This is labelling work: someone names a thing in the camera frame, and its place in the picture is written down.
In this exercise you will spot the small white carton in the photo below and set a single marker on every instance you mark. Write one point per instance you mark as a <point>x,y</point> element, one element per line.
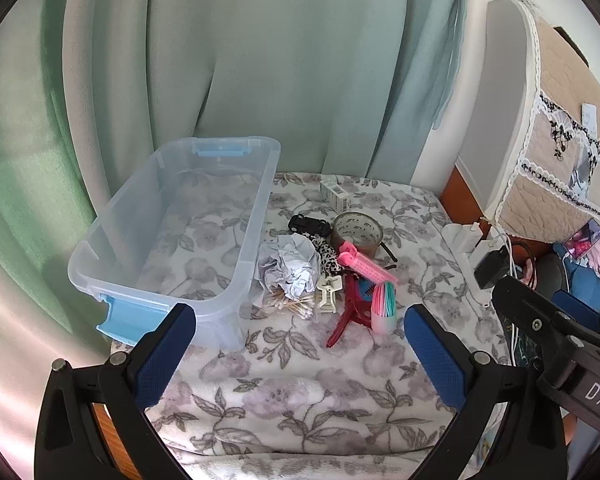
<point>336,195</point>

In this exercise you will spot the blue cloth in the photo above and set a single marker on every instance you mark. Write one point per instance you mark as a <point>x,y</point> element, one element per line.
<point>587,285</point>

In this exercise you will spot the clear plastic storage box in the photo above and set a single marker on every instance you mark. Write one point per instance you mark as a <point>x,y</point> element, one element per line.
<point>105,240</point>

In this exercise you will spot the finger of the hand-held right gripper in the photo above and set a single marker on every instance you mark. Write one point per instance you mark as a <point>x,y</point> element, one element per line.
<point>577,305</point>
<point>525,305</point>

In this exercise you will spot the brown tape roll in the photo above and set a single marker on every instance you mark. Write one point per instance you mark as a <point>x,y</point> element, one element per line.
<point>342,240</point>

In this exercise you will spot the black power adapter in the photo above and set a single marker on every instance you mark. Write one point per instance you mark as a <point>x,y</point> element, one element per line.
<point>490,267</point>

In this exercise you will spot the white power strip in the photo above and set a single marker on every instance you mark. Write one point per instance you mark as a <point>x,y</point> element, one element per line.
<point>460,247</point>

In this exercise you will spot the black toy car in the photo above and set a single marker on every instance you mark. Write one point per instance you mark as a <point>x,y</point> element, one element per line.
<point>307,224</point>

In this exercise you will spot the thin black hair clip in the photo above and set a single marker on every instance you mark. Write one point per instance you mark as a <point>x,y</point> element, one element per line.
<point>387,251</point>

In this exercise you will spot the beige hair claw clip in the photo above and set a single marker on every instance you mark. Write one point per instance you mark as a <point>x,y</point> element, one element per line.
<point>328,292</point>

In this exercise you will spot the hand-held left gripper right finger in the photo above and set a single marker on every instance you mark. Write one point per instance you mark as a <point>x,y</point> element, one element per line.
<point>435,355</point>

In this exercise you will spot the floral fleece blanket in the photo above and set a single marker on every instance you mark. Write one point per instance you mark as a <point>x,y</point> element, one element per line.
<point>280,385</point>

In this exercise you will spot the leopard print scrunchie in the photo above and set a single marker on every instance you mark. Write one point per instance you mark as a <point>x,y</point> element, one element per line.
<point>327,257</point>

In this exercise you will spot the red hair claw clip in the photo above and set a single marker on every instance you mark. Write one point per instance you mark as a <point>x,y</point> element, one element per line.
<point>352,310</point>

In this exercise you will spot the white paper ball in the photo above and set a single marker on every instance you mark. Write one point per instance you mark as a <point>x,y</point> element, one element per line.
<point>290,265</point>

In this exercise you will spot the bundle of cotton swabs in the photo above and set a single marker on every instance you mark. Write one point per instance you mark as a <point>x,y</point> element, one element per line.
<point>290,305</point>

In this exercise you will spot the pink hair roller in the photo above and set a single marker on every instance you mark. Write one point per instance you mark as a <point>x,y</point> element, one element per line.
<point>362,262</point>

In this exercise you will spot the pale green curtain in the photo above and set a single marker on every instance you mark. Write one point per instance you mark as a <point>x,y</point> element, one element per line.
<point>280,60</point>

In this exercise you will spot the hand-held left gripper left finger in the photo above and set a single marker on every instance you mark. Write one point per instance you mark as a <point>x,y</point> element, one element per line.
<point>165,355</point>

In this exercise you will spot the beige quilted lace cover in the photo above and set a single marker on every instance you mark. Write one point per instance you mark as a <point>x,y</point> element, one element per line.
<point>560,110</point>

